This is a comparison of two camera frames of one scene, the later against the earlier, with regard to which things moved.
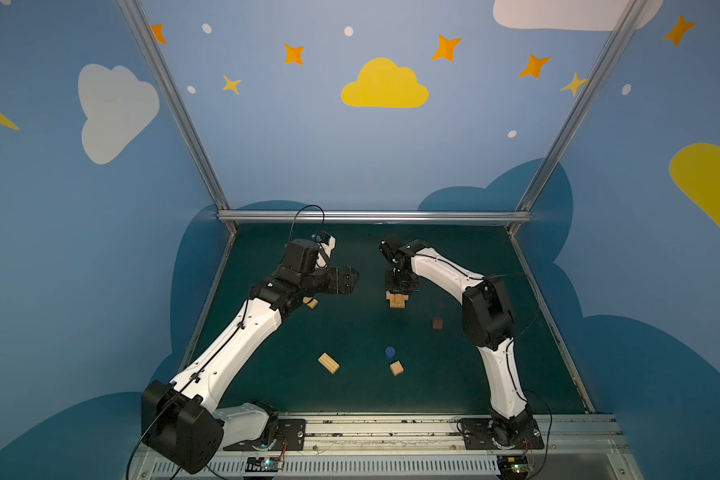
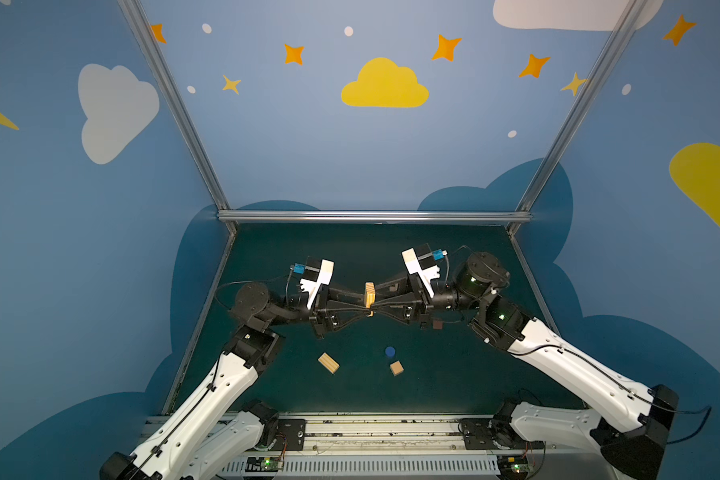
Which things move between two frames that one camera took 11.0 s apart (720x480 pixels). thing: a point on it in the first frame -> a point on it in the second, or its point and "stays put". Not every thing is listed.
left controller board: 263,464 stays put
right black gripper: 400,281 -> 420,303
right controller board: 514,466 stays put
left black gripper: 335,279 -> 322,309
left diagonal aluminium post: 170,83 stays put
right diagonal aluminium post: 582,101 stays put
